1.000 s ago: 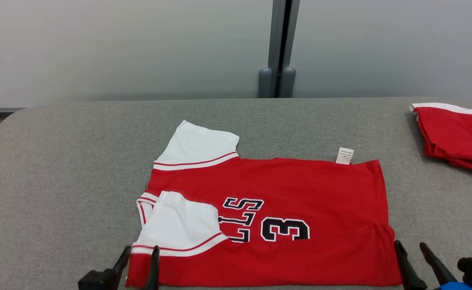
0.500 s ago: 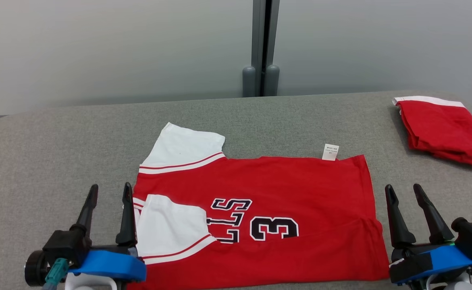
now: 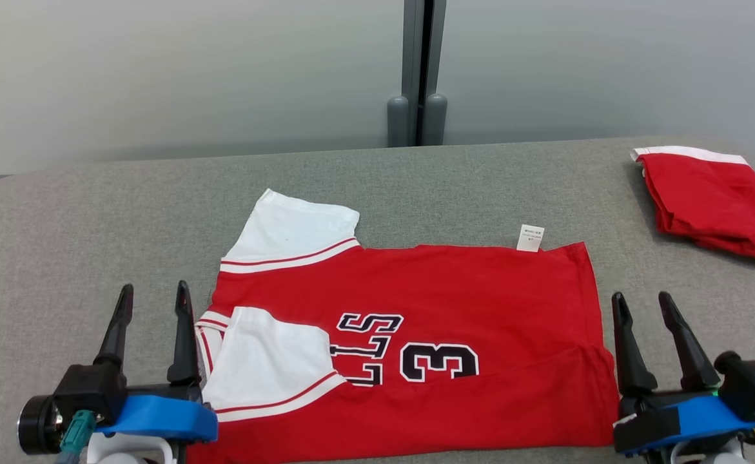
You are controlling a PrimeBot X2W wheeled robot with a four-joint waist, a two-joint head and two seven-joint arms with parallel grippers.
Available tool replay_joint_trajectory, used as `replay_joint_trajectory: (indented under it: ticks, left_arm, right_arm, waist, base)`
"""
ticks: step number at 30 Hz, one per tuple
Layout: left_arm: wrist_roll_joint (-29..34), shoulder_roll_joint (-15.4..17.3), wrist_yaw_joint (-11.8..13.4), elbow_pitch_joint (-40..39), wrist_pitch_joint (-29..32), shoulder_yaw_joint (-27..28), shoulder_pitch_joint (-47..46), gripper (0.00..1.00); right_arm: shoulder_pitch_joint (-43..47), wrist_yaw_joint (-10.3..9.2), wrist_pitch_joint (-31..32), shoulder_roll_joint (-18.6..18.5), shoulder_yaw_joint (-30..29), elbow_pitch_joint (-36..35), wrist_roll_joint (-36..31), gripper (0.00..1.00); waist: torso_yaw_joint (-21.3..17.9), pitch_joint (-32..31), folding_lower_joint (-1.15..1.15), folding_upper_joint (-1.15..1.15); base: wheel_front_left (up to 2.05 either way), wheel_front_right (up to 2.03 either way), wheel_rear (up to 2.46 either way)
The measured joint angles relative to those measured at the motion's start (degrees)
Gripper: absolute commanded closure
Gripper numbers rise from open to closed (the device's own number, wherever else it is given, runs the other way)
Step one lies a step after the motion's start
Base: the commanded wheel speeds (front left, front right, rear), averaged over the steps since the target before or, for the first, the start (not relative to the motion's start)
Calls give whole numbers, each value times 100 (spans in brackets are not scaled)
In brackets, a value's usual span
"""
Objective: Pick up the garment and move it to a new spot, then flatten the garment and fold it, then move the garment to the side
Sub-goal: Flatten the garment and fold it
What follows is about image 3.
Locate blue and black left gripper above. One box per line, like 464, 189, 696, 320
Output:
92, 280, 219, 444

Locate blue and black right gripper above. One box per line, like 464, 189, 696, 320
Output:
611, 291, 755, 456

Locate red shorts with white waistband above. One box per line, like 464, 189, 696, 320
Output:
631, 146, 755, 264

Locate red jersey with white sleeves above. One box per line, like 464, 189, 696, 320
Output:
187, 188, 622, 464

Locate black cylindrical left gripper motor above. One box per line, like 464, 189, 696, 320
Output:
17, 394, 63, 456

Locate teal left camera connector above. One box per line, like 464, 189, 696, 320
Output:
58, 409, 97, 461

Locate grey cylindrical post cap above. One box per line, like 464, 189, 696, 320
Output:
421, 93, 448, 146
387, 95, 411, 148

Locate grey partition post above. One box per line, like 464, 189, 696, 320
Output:
402, 0, 447, 146

